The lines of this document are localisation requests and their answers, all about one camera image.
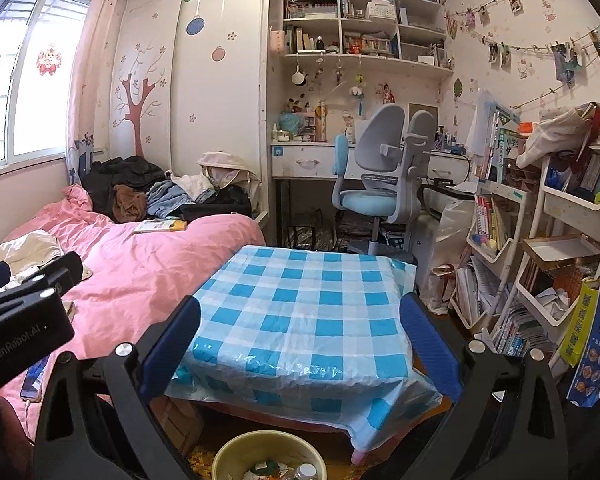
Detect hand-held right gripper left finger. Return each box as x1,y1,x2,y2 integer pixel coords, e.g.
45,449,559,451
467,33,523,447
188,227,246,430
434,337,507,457
32,295,202,480

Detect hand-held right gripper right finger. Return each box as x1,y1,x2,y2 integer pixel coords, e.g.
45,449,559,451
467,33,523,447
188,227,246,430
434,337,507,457
399,291,568,480

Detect yellow trash bin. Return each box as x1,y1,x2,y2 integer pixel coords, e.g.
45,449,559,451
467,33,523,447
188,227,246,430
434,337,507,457
211,431,328,480

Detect clear plastic bottle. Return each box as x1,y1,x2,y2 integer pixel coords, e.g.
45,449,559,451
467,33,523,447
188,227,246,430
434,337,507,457
285,462,321,480

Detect white cloth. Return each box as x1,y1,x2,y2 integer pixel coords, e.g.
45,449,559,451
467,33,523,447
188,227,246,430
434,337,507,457
0,230,63,276

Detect smartphone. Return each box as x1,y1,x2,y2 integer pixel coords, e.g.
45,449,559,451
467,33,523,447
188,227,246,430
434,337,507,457
20,355,51,403

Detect pile of papers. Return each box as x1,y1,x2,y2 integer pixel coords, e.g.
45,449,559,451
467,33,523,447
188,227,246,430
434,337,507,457
455,255,501,326

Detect pink blanket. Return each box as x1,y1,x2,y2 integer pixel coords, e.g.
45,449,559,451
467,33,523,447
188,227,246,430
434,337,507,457
0,184,266,441

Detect cardboard box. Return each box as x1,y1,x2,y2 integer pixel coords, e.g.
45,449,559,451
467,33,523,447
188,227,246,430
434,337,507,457
165,395,206,456

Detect stack of workbooks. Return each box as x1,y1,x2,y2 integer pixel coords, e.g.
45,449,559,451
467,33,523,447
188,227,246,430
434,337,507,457
492,305,551,358

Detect brown garment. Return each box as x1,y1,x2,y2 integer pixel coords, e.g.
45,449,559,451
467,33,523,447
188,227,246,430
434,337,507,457
111,185,148,224

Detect translucent plastic bag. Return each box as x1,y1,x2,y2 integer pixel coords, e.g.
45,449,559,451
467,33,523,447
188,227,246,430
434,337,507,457
427,200,476,311

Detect yellow book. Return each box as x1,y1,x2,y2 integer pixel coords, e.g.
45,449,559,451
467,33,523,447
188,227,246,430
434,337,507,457
132,219,188,235

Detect dark clothes pile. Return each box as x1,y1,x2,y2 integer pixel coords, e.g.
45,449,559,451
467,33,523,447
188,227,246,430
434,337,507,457
82,156,168,221

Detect blue checkered tablecloth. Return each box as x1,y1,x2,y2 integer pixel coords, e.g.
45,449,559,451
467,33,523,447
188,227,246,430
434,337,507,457
165,245,443,453

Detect row of books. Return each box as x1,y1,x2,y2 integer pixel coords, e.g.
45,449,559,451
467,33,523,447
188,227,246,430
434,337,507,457
472,195,506,251

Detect blue denim clothes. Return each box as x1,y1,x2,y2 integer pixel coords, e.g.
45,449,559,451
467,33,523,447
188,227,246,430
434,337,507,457
146,180,216,218

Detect yellow printed packet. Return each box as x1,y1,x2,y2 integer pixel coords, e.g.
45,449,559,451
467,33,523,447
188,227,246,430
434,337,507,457
560,280,600,366

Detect black bag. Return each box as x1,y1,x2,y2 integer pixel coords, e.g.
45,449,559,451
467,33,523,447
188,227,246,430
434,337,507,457
180,185,253,223

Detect cardboard tray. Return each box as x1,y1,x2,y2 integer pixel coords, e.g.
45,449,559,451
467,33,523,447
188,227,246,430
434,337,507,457
522,234,600,271

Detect blue printed box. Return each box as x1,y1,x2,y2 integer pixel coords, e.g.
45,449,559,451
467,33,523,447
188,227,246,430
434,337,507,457
565,285,600,408

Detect beige jacket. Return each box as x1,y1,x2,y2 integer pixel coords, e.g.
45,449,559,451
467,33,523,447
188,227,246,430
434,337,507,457
196,151,261,196

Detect window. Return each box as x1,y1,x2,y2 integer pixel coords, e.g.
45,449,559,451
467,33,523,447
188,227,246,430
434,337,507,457
0,0,91,171

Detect white rack with cardboard tray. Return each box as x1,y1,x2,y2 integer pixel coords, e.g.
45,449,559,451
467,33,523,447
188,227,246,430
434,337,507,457
512,152,600,361

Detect grey and blue desk chair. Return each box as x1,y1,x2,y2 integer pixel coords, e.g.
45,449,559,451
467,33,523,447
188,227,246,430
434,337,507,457
332,103,438,256

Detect white wardrobe with tree decal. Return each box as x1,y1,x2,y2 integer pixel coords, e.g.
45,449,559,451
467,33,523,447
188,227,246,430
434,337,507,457
107,0,273,221

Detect pink curtain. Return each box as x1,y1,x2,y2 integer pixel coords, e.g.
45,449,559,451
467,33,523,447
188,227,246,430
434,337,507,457
67,0,131,161

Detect white desk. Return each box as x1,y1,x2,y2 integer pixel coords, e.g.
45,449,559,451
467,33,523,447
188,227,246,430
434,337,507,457
271,140,476,251

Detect beige cloth bag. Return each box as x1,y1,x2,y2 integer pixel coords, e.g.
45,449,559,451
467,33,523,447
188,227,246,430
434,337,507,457
515,102,600,171

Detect photo string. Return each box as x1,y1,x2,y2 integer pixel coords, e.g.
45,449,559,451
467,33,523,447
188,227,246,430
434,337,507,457
445,0,600,111

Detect white wall shelf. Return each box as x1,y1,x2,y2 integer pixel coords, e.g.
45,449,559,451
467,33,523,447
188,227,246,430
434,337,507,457
280,0,453,78

